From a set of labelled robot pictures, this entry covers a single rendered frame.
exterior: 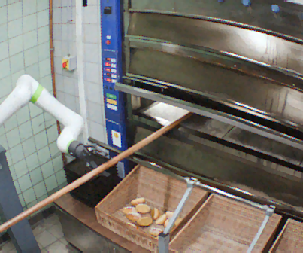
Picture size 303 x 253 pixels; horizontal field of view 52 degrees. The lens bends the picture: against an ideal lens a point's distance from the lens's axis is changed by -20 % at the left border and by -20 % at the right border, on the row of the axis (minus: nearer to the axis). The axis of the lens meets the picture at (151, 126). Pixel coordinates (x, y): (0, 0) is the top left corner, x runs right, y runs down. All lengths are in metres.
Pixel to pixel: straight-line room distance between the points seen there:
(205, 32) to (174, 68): 0.34
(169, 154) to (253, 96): 0.76
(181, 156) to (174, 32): 0.77
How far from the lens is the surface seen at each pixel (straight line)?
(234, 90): 1.90
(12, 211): 2.45
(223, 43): 1.85
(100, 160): 2.61
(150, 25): 2.12
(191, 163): 2.26
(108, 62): 2.39
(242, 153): 2.03
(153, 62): 2.18
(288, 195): 2.02
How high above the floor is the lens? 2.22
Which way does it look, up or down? 27 degrees down
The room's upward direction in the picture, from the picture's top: 2 degrees counter-clockwise
